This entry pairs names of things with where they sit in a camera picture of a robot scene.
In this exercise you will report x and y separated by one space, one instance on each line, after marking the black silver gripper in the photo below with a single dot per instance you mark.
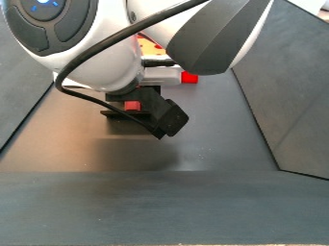
162 71

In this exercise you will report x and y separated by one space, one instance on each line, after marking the red hexagonal bar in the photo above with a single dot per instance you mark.
133 105

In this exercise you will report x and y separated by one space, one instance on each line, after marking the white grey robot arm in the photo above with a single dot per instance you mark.
206 35

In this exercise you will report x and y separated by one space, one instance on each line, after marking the black curved holder stand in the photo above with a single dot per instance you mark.
122 113

